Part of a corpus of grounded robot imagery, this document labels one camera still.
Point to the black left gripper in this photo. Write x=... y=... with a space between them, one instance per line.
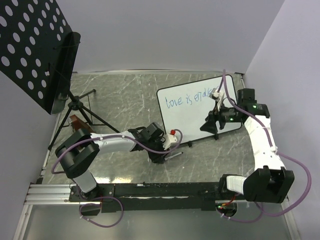
x=157 y=158

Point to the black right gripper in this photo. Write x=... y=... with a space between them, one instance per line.
x=214 y=115

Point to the white whiteboard marker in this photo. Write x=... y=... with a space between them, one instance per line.
x=173 y=156

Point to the white whiteboard with black frame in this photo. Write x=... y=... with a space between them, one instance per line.
x=186 y=106

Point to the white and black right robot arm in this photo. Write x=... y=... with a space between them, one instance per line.
x=271 y=181

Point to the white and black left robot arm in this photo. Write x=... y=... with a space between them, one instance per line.
x=78 y=152

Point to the brown wooden metronome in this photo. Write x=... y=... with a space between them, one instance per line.
x=76 y=123

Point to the black perforated music stand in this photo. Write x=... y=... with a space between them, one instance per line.
x=38 y=50

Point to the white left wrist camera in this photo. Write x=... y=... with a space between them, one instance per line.
x=169 y=140

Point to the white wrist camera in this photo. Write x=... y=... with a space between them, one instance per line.
x=217 y=95
x=169 y=140

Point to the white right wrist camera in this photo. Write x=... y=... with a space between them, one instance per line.
x=217 y=95

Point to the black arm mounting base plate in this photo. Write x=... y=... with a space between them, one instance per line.
x=156 y=196

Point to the aluminium rail frame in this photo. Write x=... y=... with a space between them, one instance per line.
x=269 y=183

